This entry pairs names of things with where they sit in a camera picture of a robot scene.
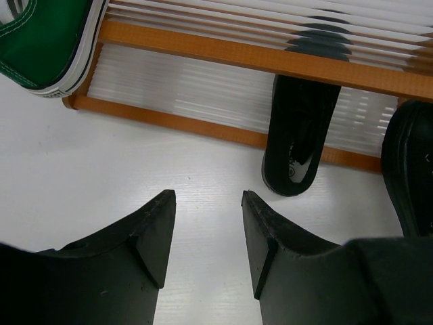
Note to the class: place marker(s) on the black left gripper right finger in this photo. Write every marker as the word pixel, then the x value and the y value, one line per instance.
pixel 300 278

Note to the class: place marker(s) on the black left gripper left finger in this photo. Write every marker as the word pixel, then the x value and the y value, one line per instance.
pixel 110 277

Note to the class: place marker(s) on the all black sneaker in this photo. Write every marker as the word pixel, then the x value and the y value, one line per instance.
pixel 301 111
pixel 406 161

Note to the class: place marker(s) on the green sneaker white laces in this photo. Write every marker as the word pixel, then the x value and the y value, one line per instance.
pixel 47 46

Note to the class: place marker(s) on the orange wooden shoe shelf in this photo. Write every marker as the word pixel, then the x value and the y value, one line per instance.
pixel 208 67

